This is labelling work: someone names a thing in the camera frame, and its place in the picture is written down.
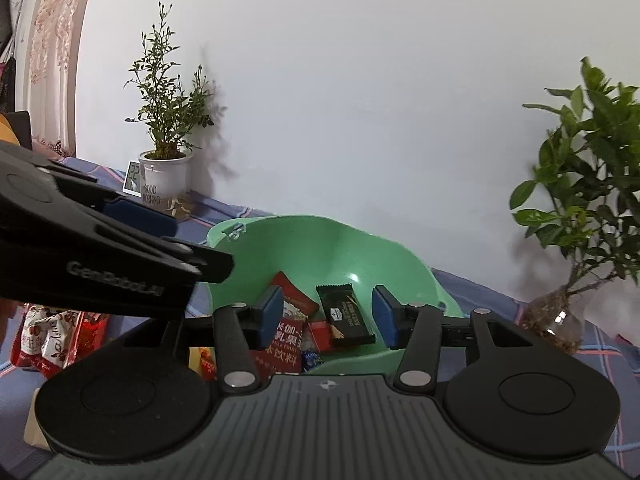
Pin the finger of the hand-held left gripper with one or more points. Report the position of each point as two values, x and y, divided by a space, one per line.
137 215
210 264

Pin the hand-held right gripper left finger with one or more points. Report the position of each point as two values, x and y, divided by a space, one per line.
272 317

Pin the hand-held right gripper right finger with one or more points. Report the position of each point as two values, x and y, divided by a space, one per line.
384 316

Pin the green plastic basin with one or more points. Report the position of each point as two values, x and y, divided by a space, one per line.
325 245

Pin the red snack packet with window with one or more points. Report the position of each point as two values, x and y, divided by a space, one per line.
296 294

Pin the red drink carton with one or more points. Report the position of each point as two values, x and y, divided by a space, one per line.
287 351

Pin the small white desk clock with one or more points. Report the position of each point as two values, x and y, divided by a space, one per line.
133 177

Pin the dark chocolate bar packet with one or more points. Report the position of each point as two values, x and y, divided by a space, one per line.
345 316

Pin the small red snack packet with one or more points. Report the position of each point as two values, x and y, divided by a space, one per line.
317 335

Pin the small-leaf plant in white pot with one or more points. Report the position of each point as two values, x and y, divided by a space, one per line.
165 170

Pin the small blue snack packet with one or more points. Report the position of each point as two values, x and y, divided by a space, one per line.
311 361

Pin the red and white snack bag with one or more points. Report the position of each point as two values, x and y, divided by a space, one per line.
47 342

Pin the yellow and red snack packet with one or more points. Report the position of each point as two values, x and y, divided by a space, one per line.
200 360

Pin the blue plaid cloth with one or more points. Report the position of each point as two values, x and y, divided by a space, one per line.
480 295

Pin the pink patterned curtain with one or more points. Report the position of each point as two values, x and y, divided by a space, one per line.
55 60

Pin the leafy plant in glass vase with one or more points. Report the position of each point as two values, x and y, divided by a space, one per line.
575 200

